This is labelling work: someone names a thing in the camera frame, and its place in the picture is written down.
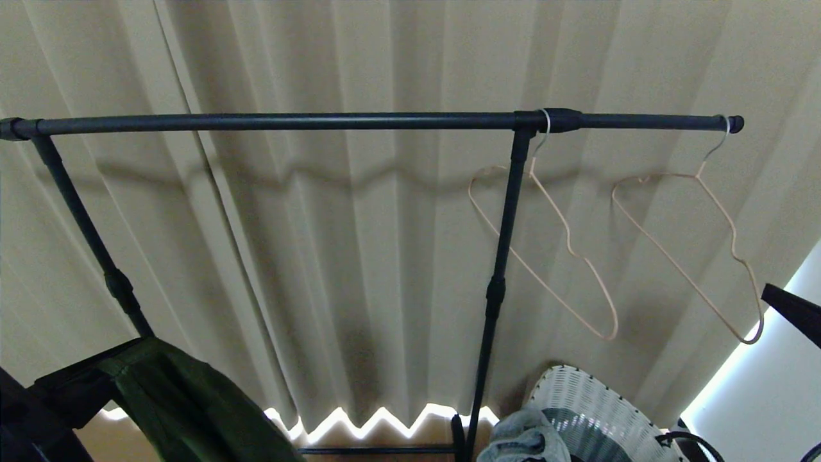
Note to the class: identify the pink clothes hanger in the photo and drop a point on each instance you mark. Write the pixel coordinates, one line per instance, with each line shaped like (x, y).
(614, 321)
(761, 321)

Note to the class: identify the green long-sleeved shirt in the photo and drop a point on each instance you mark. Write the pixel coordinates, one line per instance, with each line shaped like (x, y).
(192, 410)

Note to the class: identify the white laundry basket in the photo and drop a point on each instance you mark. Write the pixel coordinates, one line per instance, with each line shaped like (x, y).
(596, 398)

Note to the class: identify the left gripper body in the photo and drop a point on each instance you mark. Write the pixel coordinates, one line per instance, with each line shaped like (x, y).
(80, 391)

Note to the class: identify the blue-grey garment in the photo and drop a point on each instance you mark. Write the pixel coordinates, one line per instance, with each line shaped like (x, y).
(519, 443)

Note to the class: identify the beige curtain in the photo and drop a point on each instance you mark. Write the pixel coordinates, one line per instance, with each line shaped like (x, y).
(321, 256)

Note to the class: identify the black clothes rack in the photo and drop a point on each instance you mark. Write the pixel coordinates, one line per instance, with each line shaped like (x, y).
(321, 122)

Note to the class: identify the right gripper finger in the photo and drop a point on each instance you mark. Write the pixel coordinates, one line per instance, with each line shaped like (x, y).
(802, 314)

